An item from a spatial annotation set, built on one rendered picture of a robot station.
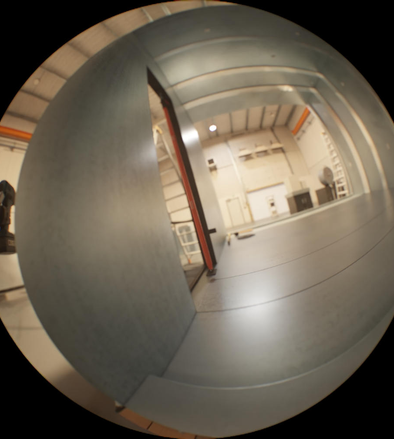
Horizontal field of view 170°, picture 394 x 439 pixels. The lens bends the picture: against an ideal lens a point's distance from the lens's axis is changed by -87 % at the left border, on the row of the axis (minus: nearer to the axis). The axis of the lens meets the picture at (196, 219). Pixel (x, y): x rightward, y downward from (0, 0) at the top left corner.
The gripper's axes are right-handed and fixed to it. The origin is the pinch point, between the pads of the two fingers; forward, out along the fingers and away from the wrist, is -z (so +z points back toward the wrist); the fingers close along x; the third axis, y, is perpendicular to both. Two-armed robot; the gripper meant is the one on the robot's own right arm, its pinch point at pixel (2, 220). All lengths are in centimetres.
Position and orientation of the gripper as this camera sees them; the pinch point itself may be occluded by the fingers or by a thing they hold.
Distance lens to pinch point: 60.6
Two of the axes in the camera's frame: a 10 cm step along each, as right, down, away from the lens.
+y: 2.5, 9.7, -0.6
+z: 6.5, -2.1, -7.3
